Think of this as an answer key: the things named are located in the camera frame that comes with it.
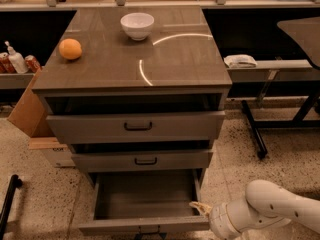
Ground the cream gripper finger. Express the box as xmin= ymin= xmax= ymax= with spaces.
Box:
xmin=189 ymin=201 xmax=212 ymax=217

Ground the grey bottom drawer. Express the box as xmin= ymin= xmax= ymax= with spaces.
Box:
xmin=79 ymin=169 xmax=209 ymax=236

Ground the grey drawer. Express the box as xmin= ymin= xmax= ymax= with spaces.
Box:
xmin=47 ymin=111 xmax=225 ymax=144
xmin=79 ymin=169 xmax=209 ymax=236
xmin=72 ymin=150 xmax=213 ymax=173

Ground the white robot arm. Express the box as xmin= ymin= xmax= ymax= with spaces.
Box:
xmin=189 ymin=180 xmax=320 ymax=240

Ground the grey top drawer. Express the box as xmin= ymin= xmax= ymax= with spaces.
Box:
xmin=47 ymin=111 xmax=225 ymax=144

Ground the grey middle drawer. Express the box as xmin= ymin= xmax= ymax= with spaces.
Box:
xmin=72 ymin=150 xmax=213 ymax=173

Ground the grey drawer cabinet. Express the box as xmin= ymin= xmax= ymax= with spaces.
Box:
xmin=32 ymin=5 xmax=233 ymax=185

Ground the folded white cloth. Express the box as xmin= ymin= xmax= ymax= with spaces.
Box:
xmin=224 ymin=54 xmax=257 ymax=68

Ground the white labelled box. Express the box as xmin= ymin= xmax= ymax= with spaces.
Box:
xmin=28 ymin=137 xmax=75 ymax=168

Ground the black stand leg left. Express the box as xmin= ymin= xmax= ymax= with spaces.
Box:
xmin=0 ymin=174 xmax=23 ymax=240

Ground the white ceramic bowl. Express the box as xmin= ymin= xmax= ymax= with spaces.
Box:
xmin=120 ymin=12 xmax=155 ymax=41

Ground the brown cardboard box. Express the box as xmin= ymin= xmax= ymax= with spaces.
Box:
xmin=8 ymin=71 xmax=54 ymax=138

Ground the grey side table top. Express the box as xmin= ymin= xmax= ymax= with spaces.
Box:
xmin=277 ymin=17 xmax=320 ymax=69

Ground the orange fruit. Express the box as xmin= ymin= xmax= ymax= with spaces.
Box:
xmin=59 ymin=38 xmax=82 ymax=60

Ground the red soda can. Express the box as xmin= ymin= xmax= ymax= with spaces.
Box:
xmin=0 ymin=52 xmax=15 ymax=73
xmin=25 ymin=55 xmax=42 ymax=72

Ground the red soda can left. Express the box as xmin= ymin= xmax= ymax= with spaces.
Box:
xmin=0 ymin=52 xmax=15 ymax=73

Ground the black table leg frame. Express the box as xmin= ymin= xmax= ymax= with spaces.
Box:
xmin=241 ymin=90 xmax=320 ymax=161

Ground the grey shelf rail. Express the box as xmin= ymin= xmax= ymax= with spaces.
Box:
xmin=227 ymin=60 xmax=320 ymax=83

